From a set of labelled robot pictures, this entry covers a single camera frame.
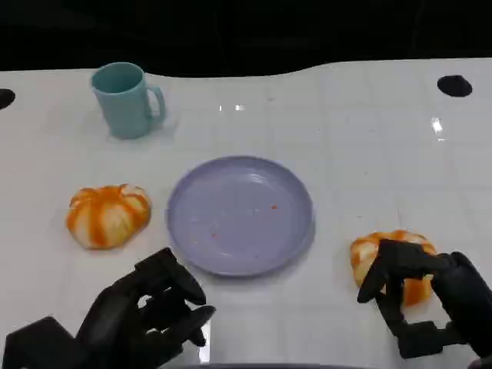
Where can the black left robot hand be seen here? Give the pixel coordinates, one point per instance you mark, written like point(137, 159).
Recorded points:
point(115, 319)

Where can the lilac plate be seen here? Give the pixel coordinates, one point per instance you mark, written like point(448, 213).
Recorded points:
point(238, 215)

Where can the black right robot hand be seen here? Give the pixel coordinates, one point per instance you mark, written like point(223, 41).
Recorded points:
point(465, 292)

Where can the black table grommet hole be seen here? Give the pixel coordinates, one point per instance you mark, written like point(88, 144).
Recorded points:
point(5, 99)
point(454, 85)

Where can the orange and white bread roll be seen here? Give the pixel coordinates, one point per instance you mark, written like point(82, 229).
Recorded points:
point(364, 253)
point(107, 219)

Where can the pale green mug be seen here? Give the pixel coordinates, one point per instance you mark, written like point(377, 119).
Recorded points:
point(123, 111)

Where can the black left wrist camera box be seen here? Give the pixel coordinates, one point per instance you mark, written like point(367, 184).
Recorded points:
point(38, 346)

